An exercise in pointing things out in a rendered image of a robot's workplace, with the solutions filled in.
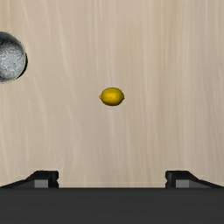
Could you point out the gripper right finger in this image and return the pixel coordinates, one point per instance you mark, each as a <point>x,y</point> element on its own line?
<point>180,178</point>

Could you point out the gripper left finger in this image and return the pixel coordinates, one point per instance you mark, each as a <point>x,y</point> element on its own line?
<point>43,178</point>

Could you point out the yellow lemon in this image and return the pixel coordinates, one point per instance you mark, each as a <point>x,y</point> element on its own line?
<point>111,96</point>

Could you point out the grey bowl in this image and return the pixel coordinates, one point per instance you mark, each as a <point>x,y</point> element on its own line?
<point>10,57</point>

